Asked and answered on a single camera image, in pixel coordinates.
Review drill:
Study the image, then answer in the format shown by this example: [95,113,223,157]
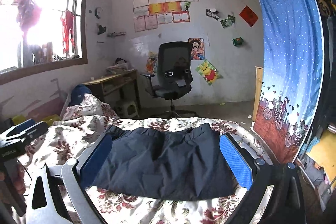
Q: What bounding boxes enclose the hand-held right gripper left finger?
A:
[26,133,114,224]

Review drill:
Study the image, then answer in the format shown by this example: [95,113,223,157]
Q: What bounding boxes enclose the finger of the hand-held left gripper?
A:
[12,118,38,132]
[16,121,49,151]

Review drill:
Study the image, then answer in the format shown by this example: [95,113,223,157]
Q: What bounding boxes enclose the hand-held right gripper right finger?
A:
[219,133,306,224]

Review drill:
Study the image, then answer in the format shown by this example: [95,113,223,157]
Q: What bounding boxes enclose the navy blue padded jacket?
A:
[92,123,236,201]

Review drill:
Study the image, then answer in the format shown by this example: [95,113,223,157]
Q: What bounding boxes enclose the person's left hand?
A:
[13,162,27,195]

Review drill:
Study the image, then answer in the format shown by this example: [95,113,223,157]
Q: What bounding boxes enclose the yellow plastic bin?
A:
[42,114,60,126]
[12,114,27,125]

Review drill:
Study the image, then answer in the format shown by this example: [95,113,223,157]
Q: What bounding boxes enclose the floral patterned quilt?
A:
[16,94,279,224]

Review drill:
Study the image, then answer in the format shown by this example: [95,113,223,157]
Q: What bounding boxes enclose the grey plastic stool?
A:
[115,101,140,119]

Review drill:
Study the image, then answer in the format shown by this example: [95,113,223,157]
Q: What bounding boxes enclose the light wooden board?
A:
[251,65,264,121]

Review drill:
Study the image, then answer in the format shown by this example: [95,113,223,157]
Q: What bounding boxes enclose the wooden desk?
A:
[82,70,141,109]

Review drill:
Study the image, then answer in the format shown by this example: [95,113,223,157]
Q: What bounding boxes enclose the wooden framed window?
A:
[0,0,93,84]

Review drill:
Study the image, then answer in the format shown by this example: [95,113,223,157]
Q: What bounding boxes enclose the yellow cloth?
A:
[306,130,336,180]

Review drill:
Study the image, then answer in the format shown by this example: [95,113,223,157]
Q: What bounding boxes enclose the pile of books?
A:
[106,57,132,75]

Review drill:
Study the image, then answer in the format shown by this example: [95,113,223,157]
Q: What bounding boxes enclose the red hanging cloth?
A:
[60,10,77,57]

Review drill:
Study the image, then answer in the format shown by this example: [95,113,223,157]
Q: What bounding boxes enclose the black office chair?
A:
[140,42,198,119]

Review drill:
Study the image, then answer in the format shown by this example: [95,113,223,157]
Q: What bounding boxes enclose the blue printed curtain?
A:
[251,0,325,165]

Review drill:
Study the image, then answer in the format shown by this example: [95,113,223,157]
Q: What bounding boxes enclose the black cable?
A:
[17,160,33,197]

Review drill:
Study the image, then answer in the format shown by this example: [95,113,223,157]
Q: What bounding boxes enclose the yellow bear wall poster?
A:
[195,59,224,86]

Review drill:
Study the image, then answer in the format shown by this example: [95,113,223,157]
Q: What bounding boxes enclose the colourful cartoon wall poster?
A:
[146,51,159,73]

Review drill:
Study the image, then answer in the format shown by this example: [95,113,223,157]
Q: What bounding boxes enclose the anime figure wall poster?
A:
[188,38,205,61]

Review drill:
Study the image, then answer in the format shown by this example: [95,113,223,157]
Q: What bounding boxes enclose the green wall photo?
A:
[220,14,236,29]

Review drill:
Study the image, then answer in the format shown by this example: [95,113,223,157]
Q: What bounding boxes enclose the red paper wall decoration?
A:
[239,5,259,28]

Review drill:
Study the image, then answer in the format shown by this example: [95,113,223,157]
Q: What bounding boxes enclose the black and white wall photo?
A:
[206,8,220,21]

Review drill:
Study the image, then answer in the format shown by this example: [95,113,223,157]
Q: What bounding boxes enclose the group of wall certificates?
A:
[133,0,199,33]

